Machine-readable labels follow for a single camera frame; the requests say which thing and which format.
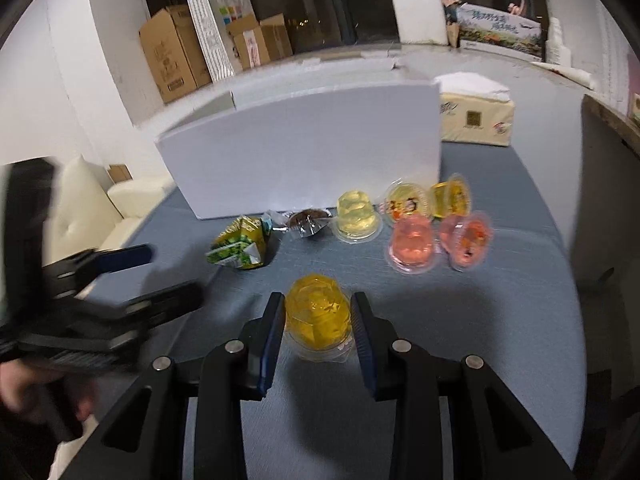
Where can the brown jelly cup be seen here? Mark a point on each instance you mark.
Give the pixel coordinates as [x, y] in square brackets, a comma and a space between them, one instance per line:
[310, 222]

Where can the small green snack packet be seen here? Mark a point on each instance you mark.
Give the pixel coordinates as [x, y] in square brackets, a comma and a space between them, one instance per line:
[245, 230]
[235, 255]

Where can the white tube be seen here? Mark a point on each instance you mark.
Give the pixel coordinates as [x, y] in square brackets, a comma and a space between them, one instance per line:
[567, 74]

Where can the pale yellow jelly cup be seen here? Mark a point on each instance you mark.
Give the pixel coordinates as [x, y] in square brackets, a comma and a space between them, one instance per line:
[356, 215]

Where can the small dark snack packet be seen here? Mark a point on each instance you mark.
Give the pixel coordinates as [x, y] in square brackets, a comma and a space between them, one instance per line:
[275, 222]

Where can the white foam box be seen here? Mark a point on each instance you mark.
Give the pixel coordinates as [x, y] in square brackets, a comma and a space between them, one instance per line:
[419, 20]

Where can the grey-blue table cover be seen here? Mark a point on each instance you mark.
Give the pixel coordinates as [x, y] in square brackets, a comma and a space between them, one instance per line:
[475, 320]

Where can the white plastic bottle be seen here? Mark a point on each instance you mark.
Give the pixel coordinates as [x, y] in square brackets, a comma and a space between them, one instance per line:
[557, 42]

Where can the person's left hand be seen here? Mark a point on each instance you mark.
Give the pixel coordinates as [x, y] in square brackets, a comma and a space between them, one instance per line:
[15, 385]

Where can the large brown cardboard box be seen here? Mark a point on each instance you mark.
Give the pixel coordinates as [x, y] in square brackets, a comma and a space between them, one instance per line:
[172, 55]

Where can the dotted white paper bag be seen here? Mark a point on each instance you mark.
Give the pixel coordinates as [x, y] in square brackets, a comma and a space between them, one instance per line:
[215, 30]

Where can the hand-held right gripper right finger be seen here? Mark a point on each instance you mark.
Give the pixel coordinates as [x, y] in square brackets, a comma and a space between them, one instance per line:
[362, 345]

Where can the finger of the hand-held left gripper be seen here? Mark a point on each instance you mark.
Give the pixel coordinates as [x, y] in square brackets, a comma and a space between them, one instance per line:
[165, 300]
[120, 257]

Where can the white cardboard box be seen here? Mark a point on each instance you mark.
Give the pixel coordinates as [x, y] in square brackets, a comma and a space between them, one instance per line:
[300, 150]

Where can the yellow tissue pack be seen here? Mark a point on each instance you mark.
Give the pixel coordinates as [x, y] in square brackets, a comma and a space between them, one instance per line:
[475, 115]

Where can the pink jelly cup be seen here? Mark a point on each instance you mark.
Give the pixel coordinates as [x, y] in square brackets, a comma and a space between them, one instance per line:
[466, 240]
[412, 245]

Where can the cream sofa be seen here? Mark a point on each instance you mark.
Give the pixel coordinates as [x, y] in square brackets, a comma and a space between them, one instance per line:
[85, 205]

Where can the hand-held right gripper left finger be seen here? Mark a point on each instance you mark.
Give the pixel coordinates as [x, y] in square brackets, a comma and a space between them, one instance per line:
[272, 340]

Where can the small pink figurine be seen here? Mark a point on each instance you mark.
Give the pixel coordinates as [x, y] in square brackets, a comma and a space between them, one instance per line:
[517, 6]

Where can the long printed box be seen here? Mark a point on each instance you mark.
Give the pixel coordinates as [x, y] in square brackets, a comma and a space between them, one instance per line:
[500, 32]

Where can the small brown cardboard box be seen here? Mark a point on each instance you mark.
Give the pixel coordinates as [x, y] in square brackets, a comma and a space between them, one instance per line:
[260, 42]

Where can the flat cardboard piece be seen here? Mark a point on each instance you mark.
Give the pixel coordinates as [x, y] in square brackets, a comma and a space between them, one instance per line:
[120, 172]

